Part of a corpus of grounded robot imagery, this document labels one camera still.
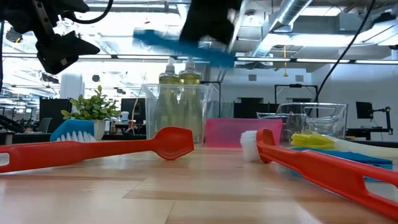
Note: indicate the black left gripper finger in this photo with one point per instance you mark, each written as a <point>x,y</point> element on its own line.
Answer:
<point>76,46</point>
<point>54,60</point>

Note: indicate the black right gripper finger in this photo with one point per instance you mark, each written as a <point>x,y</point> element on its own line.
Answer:
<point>208,21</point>

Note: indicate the clear yellow soap pump bottle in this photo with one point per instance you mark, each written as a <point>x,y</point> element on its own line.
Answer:
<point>190,73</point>
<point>170,73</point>

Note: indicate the blue dish brush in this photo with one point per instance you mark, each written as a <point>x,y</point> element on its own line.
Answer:
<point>71,126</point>

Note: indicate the red dish brush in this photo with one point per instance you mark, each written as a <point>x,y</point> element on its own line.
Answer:
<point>311,168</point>
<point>93,149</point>

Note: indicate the yellow-green dish brush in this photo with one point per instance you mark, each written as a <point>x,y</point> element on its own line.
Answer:
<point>311,140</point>

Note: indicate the black monitor on arm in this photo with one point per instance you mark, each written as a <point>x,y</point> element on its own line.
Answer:
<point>364,109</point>

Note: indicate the black ceiling spotlight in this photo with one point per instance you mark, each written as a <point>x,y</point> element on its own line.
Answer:
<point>14,35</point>

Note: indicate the black cabinet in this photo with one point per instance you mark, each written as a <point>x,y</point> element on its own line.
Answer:
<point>56,113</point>

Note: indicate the green potted plant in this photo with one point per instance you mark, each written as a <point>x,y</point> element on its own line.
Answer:
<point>90,107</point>

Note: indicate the grey office chair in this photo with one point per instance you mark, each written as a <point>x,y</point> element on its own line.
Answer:
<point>45,124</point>

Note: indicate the black computer monitor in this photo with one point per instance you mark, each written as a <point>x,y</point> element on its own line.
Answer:
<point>133,110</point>

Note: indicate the white bottle blue cap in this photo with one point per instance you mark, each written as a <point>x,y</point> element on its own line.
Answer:
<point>124,117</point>

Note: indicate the yellow hanging pendant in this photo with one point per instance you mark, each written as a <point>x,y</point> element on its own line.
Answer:
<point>285,74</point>

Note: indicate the tall clear plastic bin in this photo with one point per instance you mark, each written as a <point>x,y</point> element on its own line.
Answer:
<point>149,109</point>

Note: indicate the red translucent plastic bin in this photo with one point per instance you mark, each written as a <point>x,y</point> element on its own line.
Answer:
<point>230,132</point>

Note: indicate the black desk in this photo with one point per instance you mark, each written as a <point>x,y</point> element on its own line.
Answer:
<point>367,133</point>

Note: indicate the black metal rack frame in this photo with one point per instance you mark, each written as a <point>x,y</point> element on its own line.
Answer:
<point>295,85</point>

